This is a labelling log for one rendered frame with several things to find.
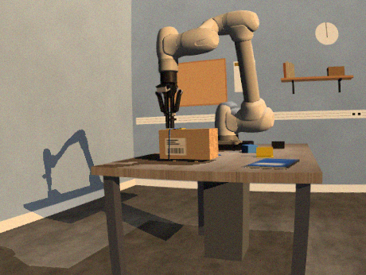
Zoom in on blue notebook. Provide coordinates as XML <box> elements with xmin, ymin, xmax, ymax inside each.
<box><xmin>246</xmin><ymin>158</ymin><xmax>300</xmax><ymax>169</ymax></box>

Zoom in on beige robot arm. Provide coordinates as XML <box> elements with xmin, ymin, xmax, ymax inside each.
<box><xmin>156</xmin><ymin>10</ymin><xmax>275</xmax><ymax>145</ymax></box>

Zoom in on blue box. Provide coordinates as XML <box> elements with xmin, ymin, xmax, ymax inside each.
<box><xmin>242</xmin><ymin>145</ymin><xmax>258</xmax><ymax>153</ymax></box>

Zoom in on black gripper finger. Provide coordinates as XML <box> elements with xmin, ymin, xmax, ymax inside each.
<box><xmin>169</xmin><ymin>88</ymin><xmax>183</xmax><ymax>128</ymax></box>
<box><xmin>155</xmin><ymin>92</ymin><xmax>170</xmax><ymax>128</ymax></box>

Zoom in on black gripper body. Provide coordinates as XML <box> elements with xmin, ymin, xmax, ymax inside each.
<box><xmin>160</xmin><ymin>72</ymin><xmax>178</xmax><ymax>96</ymax></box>

